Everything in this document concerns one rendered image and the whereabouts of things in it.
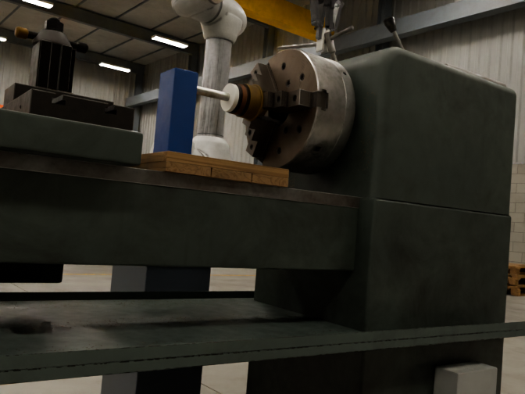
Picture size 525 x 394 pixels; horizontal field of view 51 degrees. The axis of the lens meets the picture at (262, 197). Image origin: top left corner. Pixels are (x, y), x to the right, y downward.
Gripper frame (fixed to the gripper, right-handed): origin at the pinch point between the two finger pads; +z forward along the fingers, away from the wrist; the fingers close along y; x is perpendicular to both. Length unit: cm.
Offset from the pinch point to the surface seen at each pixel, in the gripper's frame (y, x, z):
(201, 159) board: 54, 30, 45
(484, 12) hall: -906, -564, -422
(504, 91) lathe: -43, 34, 12
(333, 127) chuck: 17.1, 26.9, 32.1
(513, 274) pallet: -679, -331, 102
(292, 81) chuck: 23.3, 17.2, 20.4
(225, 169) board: 49, 30, 46
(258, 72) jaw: 27.3, 7.5, 17.2
